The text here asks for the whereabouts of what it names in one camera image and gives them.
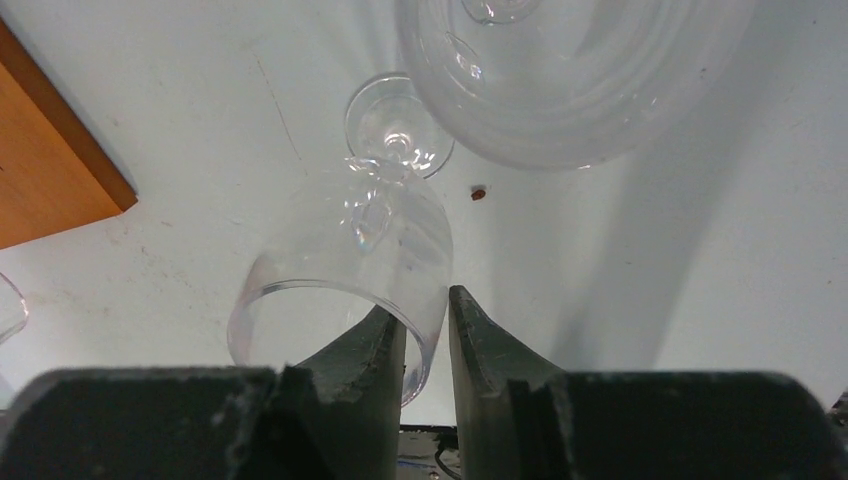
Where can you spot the gold rack wooden base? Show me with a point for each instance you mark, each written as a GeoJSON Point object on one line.
{"type": "Point", "coordinates": [55, 176]}

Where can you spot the clear wine glass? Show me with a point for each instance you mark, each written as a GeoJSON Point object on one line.
{"type": "Point", "coordinates": [553, 85]}
{"type": "Point", "coordinates": [14, 317]}
{"type": "Point", "coordinates": [368, 236]}

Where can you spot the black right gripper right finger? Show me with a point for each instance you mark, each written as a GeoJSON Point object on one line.
{"type": "Point", "coordinates": [519, 416]}

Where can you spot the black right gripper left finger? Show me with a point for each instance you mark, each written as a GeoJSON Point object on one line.
{"type": "Point", "coordinates": [332, 416]}

